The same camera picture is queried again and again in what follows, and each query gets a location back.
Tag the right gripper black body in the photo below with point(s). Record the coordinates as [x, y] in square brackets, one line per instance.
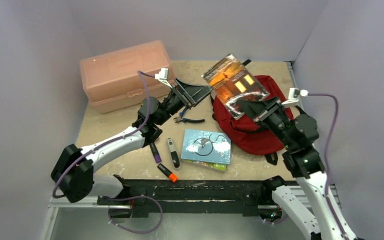
[266, 110]

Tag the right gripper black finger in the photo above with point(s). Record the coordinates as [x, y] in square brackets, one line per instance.
[251, 108]
[273, 102]

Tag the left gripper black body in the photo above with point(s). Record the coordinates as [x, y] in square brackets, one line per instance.
[181, 96]

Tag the red backpack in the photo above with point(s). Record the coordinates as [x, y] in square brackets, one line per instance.
[251, 138]

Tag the dark brown cover paperback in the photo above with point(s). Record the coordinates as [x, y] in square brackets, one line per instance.
[231, 82]

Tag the light blue paperback book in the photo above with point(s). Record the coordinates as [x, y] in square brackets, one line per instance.
[206, 146]

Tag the green bottom paperback book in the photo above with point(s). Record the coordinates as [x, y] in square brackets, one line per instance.
[209, 165]

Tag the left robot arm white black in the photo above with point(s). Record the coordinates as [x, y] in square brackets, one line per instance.
[73, 173]

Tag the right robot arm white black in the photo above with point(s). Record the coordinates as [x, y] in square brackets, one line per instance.
[324, 220]

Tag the purple black highlighter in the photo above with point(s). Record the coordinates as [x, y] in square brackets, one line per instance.
[155, 153]

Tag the pink plastic storage box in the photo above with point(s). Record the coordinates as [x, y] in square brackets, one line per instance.
[111, 81]

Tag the orange black highlighter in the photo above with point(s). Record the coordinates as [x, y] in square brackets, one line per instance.
[170, 175]

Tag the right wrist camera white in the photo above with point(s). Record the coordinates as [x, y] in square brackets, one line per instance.
[294, 96]

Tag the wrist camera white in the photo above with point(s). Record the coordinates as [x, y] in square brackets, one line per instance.
[163, 77]
[294, 96]

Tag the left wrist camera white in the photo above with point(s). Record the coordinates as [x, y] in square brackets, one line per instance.
[163, 77]

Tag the blue handled pliers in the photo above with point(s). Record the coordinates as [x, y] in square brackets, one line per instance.
[181, 118]

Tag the black metal base plate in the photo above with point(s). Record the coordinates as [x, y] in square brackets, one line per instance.
[243, 197]

